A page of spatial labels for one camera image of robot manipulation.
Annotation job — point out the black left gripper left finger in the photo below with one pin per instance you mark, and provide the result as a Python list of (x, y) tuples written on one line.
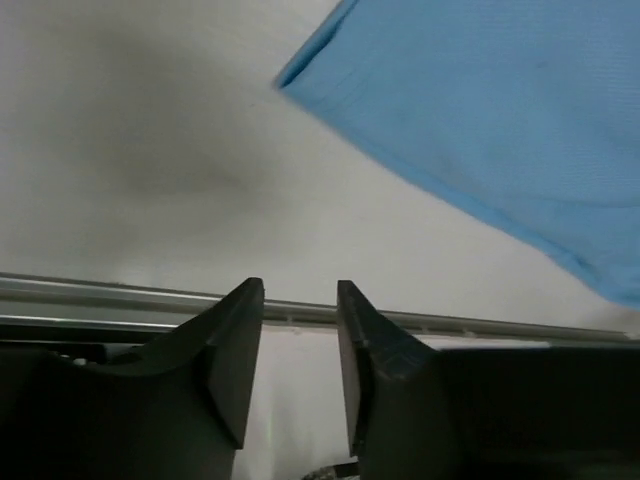
[(173, 408)]

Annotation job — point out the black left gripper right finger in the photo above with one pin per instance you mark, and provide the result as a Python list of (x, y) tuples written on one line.
[(414, 412)]

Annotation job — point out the light blue shorts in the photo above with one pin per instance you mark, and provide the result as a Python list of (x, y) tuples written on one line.
[(522, 114)]

